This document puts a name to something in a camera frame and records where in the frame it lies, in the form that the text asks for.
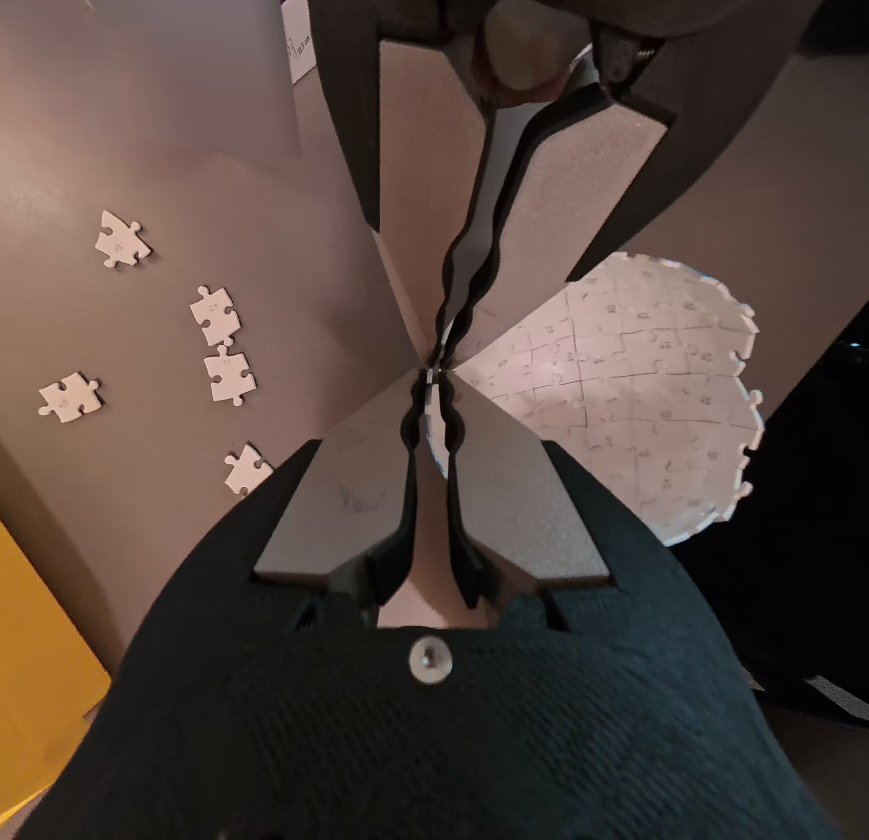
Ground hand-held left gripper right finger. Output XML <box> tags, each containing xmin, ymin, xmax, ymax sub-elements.
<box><xmin>434</xmin><ymin>370</ymin><xmax>610</xmax><ymax>612</ymax></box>

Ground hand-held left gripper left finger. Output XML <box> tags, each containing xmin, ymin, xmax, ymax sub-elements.
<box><xmin>254</xmin><ymin>368</ymin><xmax>433</xmax><ymax>613</ymax></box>

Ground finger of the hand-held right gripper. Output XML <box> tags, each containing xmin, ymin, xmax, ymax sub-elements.
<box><xmin>441</xmin><ymin>82</ymin><xmax>668</xmax><ymax>367</ymax></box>
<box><xmin>372</xmin><ymin>38</ymin><xmax>498</xmax><ymax>366</ymax></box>

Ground partly built puzzle ball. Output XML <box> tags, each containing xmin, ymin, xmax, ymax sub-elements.
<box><xmin>424</xmin><ymin>253</ymin><xmax>764</xmax><ymax>549</ymax></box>

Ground puzzle pieces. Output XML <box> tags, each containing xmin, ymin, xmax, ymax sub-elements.
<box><xmin>37</xmin><ymin>210</ymin><xmax>274</xmax><ymax>496</ymax></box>

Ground printed cardboard puzzle box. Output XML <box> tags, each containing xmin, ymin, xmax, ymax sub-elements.
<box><xmin>272</xmin><ymin>0</ymin><xmax>320</xmax><ymax>84</ymax></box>

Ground person's dark clothed torso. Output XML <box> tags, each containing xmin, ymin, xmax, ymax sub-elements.
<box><xmin>672</xmin><ymin>324</ymin><xmax>869</xmax><ymax>732</ymax></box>

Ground yellow plastic bin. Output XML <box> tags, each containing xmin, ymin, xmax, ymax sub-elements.
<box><xmin>0</xmin><ymin>521</ymin><xmax>113</xmax><ymax>821</ymax></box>

